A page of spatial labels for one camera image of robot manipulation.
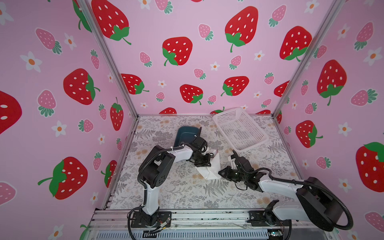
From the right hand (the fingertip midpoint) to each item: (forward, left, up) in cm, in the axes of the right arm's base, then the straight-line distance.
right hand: (217, 173), depth 85 cm
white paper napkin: (+3, +2, -4) cm, 5 cm away
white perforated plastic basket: (+37, -17, -5) cm, 41 cm away
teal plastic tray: (+28, +24, -2) cm, 37 cm away
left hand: (+7, +3, -3) cm, 8 cm away
